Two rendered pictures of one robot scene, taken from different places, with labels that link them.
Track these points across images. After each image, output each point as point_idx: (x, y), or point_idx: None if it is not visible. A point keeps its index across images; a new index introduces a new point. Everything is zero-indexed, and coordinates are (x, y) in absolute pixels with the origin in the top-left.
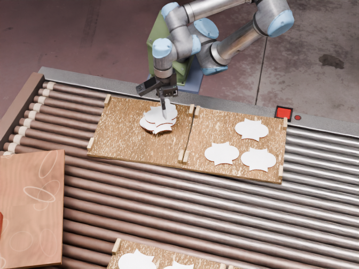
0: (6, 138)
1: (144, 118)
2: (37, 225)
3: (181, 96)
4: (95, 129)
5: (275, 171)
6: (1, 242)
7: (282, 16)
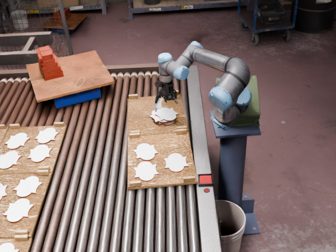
0: (131, 71)
1: None
2: (59, 87)
3: (199, 124)
4: None
5: None
6: (47, 80)
7: (216, 89)
